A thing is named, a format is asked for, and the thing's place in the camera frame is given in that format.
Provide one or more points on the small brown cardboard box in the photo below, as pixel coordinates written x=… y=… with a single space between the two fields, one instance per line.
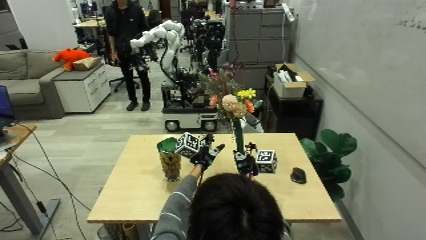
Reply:
x=86 y=63

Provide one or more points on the white marker cube glove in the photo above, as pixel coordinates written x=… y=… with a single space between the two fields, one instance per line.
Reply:
x=186 y=144
x=266 y=161

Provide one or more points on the patterned vase green inside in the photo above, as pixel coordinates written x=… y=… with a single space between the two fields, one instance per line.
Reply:
x=169 y=163

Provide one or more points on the blue laptop screen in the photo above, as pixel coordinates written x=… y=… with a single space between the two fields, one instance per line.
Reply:
x=5 y=104

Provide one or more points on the grey sofa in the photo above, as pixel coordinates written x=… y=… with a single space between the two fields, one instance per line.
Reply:
x=24 y=81

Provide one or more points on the wooden side desk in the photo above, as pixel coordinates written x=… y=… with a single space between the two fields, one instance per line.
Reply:
x=13 y=173

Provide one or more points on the white marker cube right glove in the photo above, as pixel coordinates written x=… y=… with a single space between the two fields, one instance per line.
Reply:
x=266 y=161

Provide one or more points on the open cardboard box with items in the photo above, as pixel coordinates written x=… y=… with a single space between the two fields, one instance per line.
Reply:
x=290 y=82

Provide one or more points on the the person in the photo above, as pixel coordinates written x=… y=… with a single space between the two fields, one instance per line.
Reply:
x=233 y=208

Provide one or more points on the white drawer cabinet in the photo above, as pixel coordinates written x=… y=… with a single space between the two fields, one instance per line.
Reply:
x=81 y=89

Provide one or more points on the black computer mouse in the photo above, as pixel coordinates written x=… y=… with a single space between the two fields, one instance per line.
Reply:
x=298 y=175

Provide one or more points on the mixed flower bouquet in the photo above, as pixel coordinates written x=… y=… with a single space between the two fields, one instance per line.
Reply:
x=231 y=103

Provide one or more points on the grey filing cabinets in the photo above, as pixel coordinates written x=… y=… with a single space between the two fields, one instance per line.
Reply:
x=259 y=36

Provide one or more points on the orange plush toy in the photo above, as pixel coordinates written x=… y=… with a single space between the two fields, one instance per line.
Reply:
x=69 y=57

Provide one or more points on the green leafy potted plant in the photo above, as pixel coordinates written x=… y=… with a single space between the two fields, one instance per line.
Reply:
x=330 y=156

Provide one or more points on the waste bin under table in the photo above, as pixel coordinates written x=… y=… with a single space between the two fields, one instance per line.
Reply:
x=118 y=230

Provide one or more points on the black side cabinet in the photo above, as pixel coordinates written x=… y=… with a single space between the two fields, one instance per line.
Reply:
x=293 y=115

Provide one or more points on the white marker cube left glove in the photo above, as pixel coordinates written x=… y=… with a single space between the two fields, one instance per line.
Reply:
x=186 y=144

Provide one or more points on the person's right hand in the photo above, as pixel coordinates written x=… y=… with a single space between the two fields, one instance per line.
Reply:
x=245 y=165

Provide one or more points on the person's left hand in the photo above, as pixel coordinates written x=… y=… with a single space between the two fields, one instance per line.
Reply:
x=205 y=156

